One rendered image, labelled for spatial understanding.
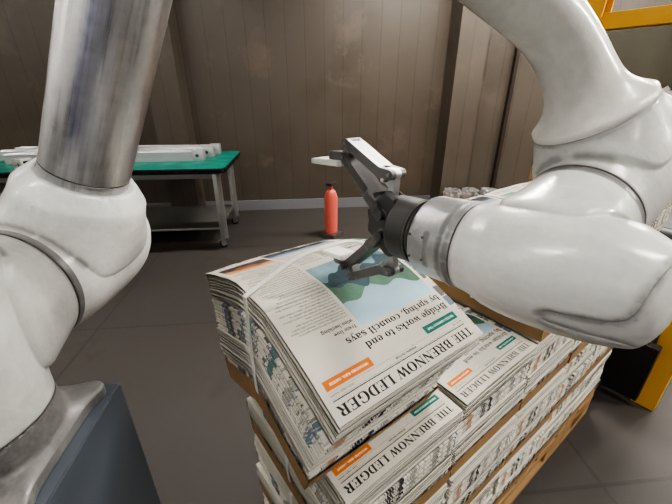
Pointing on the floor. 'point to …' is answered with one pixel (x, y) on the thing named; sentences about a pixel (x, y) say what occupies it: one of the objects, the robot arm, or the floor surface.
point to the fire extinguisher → (331, 213)
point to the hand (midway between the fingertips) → (325, 204)
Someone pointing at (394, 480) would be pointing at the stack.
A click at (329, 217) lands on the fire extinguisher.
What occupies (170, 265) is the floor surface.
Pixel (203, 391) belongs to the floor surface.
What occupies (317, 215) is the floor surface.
